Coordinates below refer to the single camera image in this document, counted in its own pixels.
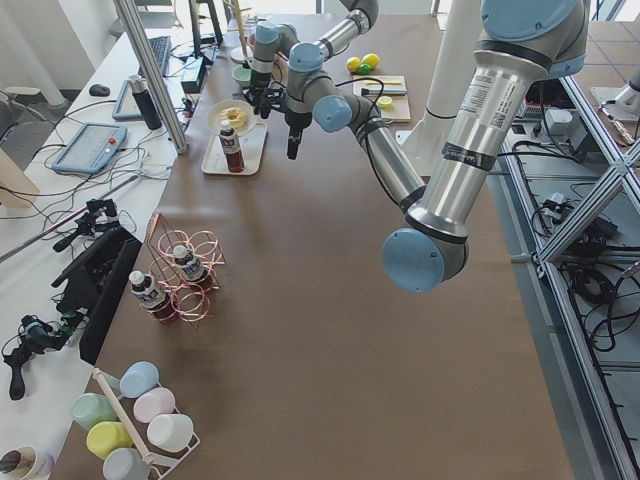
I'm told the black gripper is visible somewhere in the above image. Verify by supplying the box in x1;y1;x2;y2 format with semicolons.
285;109;313;160
242;70;285;119

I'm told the copper wire bottle rack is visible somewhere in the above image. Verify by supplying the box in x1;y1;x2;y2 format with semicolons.
144;212;226;328

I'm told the yellow glazed donut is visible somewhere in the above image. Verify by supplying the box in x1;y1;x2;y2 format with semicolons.
219;107;247;130

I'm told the pink cup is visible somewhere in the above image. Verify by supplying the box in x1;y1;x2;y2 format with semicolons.
133;387;176;424

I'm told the grey cup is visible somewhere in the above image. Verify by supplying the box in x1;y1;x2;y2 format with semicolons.
102;448;150;480

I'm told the aluminium frame post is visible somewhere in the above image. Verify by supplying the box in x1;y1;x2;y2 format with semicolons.
114;0;189;155

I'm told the black thermos bottle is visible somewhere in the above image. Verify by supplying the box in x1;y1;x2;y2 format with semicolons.
128;75;162;130

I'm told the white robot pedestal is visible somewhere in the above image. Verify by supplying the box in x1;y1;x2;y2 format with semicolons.
396;0;482;177

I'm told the dark drink bottle on tray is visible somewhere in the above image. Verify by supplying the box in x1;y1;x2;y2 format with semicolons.
218;120;245;173

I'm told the yellow lemon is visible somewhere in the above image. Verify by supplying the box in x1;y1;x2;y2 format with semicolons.
361;53;380;70
346;57;362;73

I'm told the black keyboard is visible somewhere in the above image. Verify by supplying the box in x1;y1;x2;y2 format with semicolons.
147;36;172;77

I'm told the wooden cutting board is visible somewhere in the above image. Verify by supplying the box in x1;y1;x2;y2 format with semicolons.
353;75;411;123

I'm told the green lime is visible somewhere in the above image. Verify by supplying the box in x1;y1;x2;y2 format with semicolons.
357;63;372;76

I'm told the yellow plastic knife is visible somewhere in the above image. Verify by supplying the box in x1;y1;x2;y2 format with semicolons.
364;77;404;85

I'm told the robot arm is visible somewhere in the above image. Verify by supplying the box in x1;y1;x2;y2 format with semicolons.
245;1;379;133
287;1;590;292

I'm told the green cup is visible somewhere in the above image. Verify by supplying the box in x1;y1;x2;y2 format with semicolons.
71;393;118;431

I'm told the cream rabbit tray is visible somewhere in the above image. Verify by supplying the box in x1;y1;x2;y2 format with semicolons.
201;122;267;176

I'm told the tape roll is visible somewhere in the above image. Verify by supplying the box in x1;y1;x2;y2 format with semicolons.
1;446;54;480

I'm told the blue teach pendant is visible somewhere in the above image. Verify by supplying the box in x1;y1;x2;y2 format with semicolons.
112;80;143;121
51;123;128;174

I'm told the yellow cup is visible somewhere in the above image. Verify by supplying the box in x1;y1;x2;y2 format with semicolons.
86;421;133;460

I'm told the black computer mouse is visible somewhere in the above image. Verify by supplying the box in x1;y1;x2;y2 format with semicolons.
89;84;111;97

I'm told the dark drink bottle in rack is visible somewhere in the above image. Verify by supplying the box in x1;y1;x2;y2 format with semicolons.
129;270;175;322

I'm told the blue cup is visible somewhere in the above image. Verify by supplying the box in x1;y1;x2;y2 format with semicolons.
119;361;159;399

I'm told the green bowl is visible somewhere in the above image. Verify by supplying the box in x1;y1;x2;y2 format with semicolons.
232;66;252;89

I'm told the white round plate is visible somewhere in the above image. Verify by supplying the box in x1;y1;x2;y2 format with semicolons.
207;100;257;136

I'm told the half lemon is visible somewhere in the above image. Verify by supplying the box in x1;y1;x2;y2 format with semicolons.
377;96;393;110

